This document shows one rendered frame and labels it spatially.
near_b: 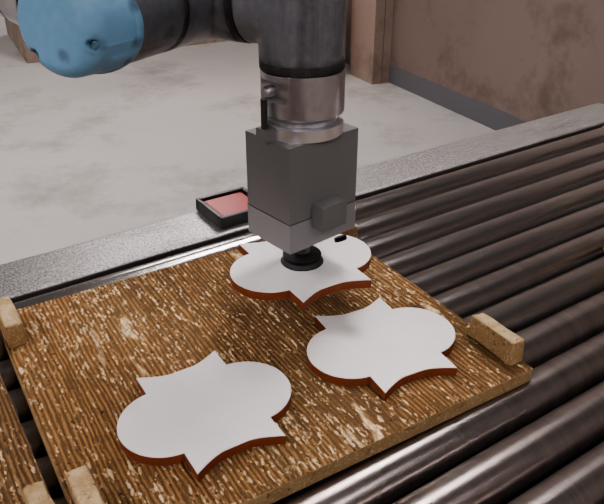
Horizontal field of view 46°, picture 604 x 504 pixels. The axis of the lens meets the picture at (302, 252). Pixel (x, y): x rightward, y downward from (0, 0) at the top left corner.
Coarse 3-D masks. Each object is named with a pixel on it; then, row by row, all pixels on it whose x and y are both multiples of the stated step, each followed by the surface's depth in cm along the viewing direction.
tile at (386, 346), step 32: (320, 320) 70; (352, 320) 70; (384, 320) 70; (416, 320) 70; (320, 352) 66; (352, 352) 66; (384, 352) 66; (416, 352) 66; (448, 352) 67; (352, 384) 63; (384, 384) 62
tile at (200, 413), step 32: (160, 384) 62; (192, 384) 62; (224, 384) 62; (256, 384) 62; (288, 384) 62; (128, 416) 58; (160, 416) 58; (192, 416) 58; (224, 416) 58; (256, 416) 58; (128, 448) 55; (160, 448) 55; (192, 448) 55; (224, 448) 55
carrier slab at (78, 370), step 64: (64, 320) 72; (128, 320) 72; (192, 320) 72; (256, 320) 72; (448, 320) 72; (64, 384) 63; (128, 384) 63; (320, 384) 63; (448, 384) 63; (512, 384) 65; (64, 448) 56; (256, 448) 56; (320, 448) 56; (384, 448) 58
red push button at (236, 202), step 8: (240, 192) 101; (208, 200) 99; (216, 200) 99; (224, 200) 99; (232, 200) 99; (240, 200) 99; (216, 208) 97; (224, 208) 97; (232, 208) 97; (240, 208) 97
